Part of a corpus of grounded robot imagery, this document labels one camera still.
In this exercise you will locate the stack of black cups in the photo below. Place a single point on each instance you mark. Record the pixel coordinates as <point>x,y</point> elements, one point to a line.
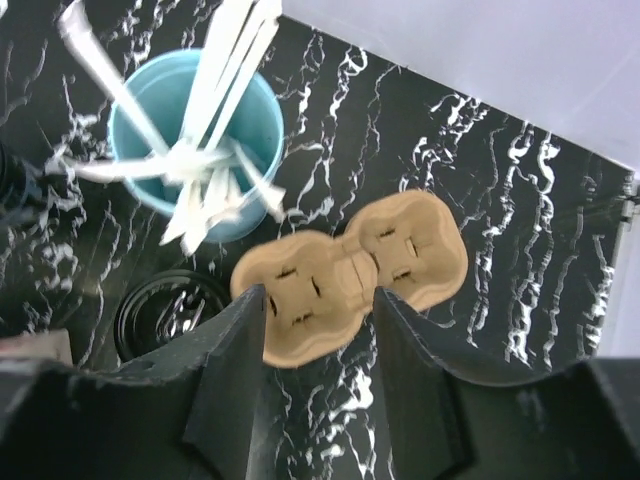
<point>22,197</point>

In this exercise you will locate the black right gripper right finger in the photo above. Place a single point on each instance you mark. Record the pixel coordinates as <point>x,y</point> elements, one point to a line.
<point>455,412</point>

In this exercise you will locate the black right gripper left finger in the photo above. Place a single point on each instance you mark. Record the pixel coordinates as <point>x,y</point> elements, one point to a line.
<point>182,411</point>

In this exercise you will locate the printed paper takeout bag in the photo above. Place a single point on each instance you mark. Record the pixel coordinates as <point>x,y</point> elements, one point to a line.
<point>53,345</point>

